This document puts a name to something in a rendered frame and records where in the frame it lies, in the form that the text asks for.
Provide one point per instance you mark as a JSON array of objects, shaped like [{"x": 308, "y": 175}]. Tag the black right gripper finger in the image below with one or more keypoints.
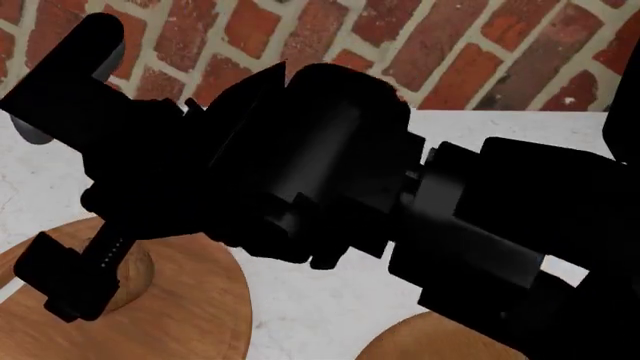
[
  {"x": 75, "y": 285},
  {"x": 65, "y": 75}
]

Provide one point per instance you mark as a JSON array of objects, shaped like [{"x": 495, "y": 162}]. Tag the brown bread roll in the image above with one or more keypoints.
[{"x": 136, "y": 277}]

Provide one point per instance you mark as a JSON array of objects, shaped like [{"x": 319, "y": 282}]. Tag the round wooden cutting board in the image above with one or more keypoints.
[{"x": 185, "y": 318}]

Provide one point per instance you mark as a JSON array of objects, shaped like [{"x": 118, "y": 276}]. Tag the round wooden board right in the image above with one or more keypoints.
[{"x": 440, "y": 339}]

